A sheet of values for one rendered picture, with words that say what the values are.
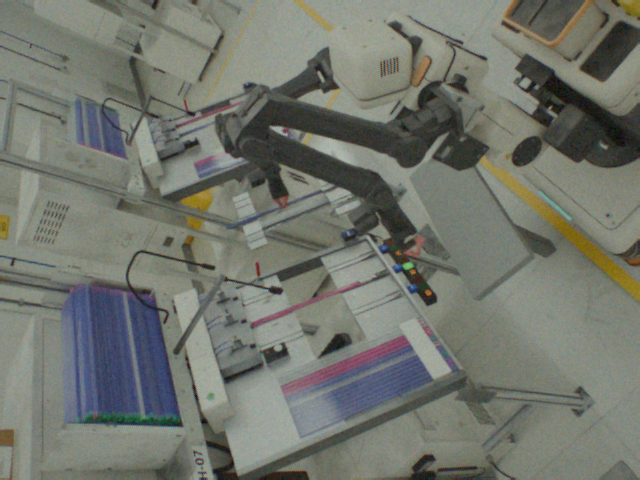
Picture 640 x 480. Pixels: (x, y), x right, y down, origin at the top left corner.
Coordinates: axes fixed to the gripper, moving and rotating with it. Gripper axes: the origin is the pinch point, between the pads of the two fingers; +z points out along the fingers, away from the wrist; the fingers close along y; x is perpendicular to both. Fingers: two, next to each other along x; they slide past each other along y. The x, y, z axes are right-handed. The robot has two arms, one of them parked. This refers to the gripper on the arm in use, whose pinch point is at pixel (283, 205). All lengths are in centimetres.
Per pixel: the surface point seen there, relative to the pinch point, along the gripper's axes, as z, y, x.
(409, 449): 44, 95, 7
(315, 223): 14.8, 0.3, 10.2
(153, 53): 47, -402, -55
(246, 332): -1, 59, -28
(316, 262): 8.0, 30.9, 2.8
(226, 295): -3, 41, -31
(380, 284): 9, 53, 20
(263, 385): 6, 76, -29
